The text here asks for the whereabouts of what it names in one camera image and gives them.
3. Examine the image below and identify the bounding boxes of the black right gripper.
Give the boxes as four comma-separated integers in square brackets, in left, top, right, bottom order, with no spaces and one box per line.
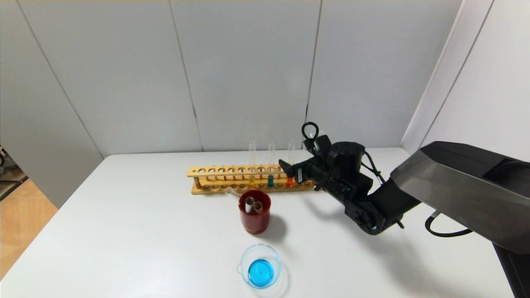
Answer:
[278,159,329,184]

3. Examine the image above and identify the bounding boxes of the test tube with red pigment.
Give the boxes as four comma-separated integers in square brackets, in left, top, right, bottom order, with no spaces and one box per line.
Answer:
[287,140,296,187]

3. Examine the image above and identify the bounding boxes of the test tube with teal pigment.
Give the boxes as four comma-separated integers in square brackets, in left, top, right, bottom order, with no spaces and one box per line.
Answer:
[267,141,276,188]

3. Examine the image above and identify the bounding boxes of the test tube with yellow pigment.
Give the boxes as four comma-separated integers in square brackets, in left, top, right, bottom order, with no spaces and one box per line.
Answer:
[248,141,256,186]

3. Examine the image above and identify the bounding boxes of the wooden test tube rack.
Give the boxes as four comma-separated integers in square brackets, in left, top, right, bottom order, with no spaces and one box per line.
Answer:
[187,164,321,195]

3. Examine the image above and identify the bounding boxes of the red plastic cup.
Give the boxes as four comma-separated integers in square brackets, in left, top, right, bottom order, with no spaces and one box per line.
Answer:
[238,190,272,235]

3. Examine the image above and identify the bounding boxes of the clear glass beaker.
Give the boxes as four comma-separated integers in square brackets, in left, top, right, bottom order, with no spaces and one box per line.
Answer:
[236,243,282,289]

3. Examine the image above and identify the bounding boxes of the black equipment stand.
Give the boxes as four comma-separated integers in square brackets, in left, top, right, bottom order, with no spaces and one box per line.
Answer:
[0,144,29,201]

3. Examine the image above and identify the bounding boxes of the black looped camera cable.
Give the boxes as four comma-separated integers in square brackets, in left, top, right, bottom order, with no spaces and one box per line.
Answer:
[301,122,320,144]

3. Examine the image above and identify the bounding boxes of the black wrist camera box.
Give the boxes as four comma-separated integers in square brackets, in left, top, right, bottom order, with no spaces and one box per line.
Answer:
[313,135,332,157]

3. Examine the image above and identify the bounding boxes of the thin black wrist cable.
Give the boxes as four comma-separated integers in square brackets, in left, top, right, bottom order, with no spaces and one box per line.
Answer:
[361,151,388,185]

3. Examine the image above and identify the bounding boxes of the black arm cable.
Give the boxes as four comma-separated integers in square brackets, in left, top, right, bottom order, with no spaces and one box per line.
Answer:
[425,210,474,238]

